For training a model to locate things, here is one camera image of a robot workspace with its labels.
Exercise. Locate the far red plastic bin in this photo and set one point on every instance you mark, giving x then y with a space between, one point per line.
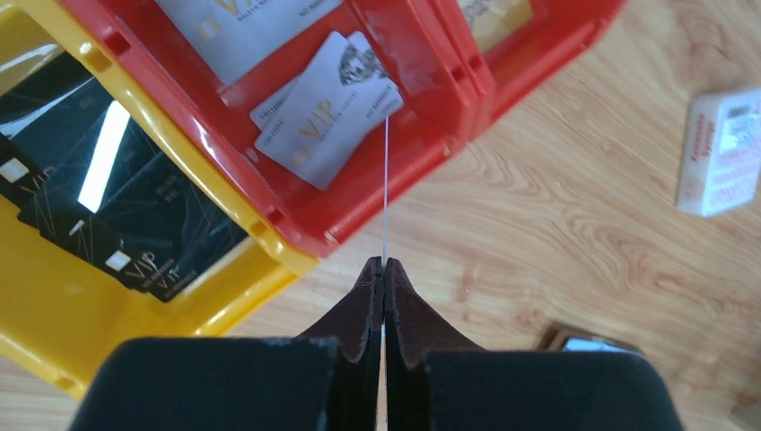
556 34

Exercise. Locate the playing card box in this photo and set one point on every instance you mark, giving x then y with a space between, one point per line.
720 169

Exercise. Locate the dark credit card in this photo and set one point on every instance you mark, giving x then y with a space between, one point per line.
46 115
59 204
173 231

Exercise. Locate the yellow plastic bin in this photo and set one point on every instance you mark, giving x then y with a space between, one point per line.
62 313

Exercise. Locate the gold card in bin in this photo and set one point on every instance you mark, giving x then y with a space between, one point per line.
491 21

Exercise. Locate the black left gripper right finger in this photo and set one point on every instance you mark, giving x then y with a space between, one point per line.
439 379

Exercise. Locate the silver VIP card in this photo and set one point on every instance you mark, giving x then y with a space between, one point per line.
385 200
343 94
270 113

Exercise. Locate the red plastic bin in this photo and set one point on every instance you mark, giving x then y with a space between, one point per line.
556 34
203 123

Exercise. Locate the near red plastic bin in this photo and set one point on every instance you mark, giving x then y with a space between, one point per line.
203 123

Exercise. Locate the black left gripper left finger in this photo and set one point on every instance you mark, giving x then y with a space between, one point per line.
326 378

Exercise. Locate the original silver card in bin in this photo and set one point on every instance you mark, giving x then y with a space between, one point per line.
232 37

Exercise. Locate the brown leather card holder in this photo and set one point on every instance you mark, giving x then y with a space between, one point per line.
568 338

